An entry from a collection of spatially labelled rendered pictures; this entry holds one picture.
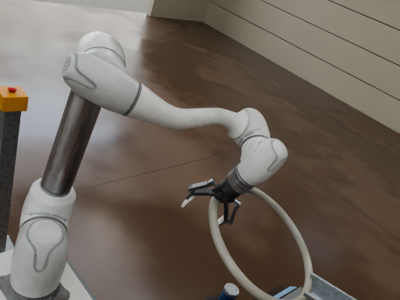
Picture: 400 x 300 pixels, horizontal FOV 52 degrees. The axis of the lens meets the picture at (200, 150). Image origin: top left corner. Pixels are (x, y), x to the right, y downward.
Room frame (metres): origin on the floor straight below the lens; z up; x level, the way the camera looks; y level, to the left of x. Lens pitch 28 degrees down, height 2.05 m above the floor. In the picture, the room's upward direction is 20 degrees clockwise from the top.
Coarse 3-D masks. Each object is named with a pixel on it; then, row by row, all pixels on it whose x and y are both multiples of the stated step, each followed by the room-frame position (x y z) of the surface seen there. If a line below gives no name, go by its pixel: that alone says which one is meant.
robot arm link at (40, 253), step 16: (32, 224) 0.92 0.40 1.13; (48, 224) 0.93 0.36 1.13; (16, 240) 0.91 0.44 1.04; (32, 240) 0.87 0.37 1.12; (48, 240) 0.88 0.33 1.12; (64, 240) 0.92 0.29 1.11; (16, 256) 0.85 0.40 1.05; (32, 256) 0.84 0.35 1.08; (48, 256) 0.86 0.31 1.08; (64, 256) 0.90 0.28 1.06; (16, 272) 0.84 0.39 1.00; (32, 272) 0.83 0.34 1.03; (48, 272) 0.85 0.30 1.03; (16, 288) 0.84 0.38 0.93; (32, 288) 0.83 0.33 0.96; (48, 288) 0.86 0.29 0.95
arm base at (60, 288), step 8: (0, 280) 0.88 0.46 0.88; (8, 280) 0.89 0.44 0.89; (0, 288) 0.87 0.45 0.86; (8, 288) 0.86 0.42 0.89; (64, 288) 0.95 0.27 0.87; (8, 296) 0.84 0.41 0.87; (16, 296) 0.84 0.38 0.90; (48, 296) 0.87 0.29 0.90; (56, 296) 0.90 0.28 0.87; (64, 296) 0.92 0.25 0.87
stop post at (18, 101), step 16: (0, 96) 1.66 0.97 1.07; (16, 96) 1.69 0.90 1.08; (0, 112) 1.71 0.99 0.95; (16, 112) 1.71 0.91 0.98; (0, 128) 1.69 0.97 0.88; (16, 128) 1.72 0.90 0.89; (0, 144) 1.68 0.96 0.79; (16, 144) 1.72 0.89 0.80; (0, 160) 1.67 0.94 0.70; (0, 176) 1.68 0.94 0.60; (0, 192) 1.68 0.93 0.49; (0, 208) 1.69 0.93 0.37; (0, 224) 1.69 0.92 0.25; (0, 240) 1.70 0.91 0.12
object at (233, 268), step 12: (252, 192) 1.39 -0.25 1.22; (216, 204) 1.16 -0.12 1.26; (276, 204) 1.41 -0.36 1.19; (216, 216) 1.11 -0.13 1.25; (288, 216) 1.40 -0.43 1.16; (216, 228) 1.07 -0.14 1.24; (288, 228) 1.37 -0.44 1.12; (216, 240) 1.03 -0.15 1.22; (300, 240) 1.33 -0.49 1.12; (228, 252) 1.01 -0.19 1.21; (228, 264) 0.98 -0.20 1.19; (240, 276) 0.96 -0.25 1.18; (252, 288) 0.95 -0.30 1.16
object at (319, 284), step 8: (320, 280) 1.17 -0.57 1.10; (312, 288) 1.16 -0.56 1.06; (320, 288) 1.16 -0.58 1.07; (328, 288) 1.16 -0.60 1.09; (336, 288) 1.15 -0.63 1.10; (312, 296) 1.07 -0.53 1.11; (320, 296) 1.13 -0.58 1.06; (328, 296) 1.15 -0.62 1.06; (336, 296) 1.15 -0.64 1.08; (344, 296) 1.14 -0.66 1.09
